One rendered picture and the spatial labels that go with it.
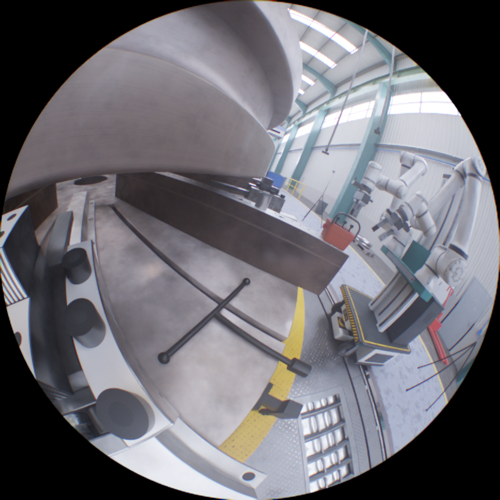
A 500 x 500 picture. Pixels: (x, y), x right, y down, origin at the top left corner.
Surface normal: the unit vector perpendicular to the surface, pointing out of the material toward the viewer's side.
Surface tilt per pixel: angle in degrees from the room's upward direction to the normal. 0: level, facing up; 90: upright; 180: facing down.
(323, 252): 90
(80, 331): 0
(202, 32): 90
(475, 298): 90
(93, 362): 0
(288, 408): 0
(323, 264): 90
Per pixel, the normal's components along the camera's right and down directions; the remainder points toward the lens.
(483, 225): -0.94, -0.26
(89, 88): 0.76, 0.54
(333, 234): -0.29, 0.51
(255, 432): 0.34, -0.80
